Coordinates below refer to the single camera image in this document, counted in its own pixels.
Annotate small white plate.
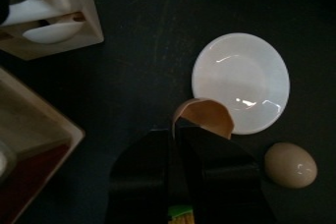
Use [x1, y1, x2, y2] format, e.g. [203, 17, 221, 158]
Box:
[190, 32, 291, 136]

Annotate white bowl in rack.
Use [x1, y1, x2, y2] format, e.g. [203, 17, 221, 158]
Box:
[0, 0, 62, 27]

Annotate wooden tray box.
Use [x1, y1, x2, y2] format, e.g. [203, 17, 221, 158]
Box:
[0, 67, 86, 224]

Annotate beige toy egg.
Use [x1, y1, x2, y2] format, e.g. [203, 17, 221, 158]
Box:
[262, 141, 318, 190]

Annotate white dish in rack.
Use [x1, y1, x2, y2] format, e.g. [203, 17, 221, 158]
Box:
[21, 21, 85, 45]

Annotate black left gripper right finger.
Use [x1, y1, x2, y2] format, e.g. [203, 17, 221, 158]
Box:
[178, 126, 278, 224]

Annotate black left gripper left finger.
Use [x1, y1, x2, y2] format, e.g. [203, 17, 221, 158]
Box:
[103, 128, 173, 224]

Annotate wooden dish rack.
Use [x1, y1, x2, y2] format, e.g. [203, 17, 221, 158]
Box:
[0, 0, 105, 62]

